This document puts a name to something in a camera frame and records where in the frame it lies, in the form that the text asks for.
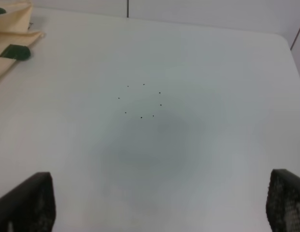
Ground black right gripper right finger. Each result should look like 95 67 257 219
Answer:
266 169 300 232

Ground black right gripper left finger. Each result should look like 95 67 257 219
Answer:
0 172 55 232

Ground white linen bag green handles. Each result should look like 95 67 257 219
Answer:
0 0 44 78

